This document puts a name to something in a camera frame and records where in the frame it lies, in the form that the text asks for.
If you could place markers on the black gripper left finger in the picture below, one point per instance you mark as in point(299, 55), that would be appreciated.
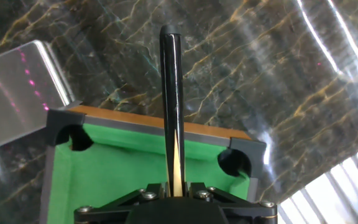
point(110, 210)

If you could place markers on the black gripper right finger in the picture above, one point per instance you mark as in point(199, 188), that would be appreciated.
point(244, 210)

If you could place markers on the wooden pool cue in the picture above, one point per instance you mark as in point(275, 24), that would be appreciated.
point(172, 93)

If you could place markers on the mini green pool table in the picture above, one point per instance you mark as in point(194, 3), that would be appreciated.
point(110, 171)

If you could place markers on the black marble pattern mat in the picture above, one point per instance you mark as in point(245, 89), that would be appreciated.
point(259, 77)

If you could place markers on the silver digital scale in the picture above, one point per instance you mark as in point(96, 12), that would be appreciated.
point(14, 93)

